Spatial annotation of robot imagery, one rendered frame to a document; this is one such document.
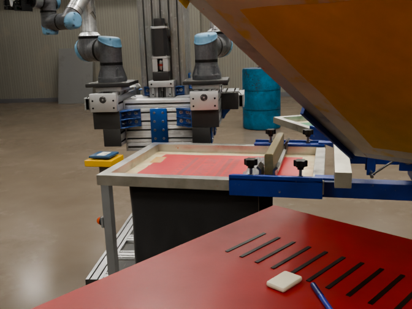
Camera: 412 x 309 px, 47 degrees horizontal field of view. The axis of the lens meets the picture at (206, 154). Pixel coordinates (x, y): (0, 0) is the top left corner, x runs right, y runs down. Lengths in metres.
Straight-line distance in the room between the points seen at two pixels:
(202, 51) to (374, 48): 1.68
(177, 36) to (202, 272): 2.03
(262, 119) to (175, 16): 5.59
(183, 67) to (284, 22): 1.84
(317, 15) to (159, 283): 0.46
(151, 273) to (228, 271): 0.11
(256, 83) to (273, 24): 7.20
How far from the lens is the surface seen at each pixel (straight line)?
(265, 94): 8.03
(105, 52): 2.52
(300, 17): 0.79
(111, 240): 2.28
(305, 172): 1.81
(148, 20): 2.66
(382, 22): 0.75
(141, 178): 1.68
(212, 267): 0.73
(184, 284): 0.69
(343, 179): 1.50
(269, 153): 1.64
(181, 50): 2.63
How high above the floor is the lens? 1.43
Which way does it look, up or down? 13 degrees down
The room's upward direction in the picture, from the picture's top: 2 degrees counter-clockwise
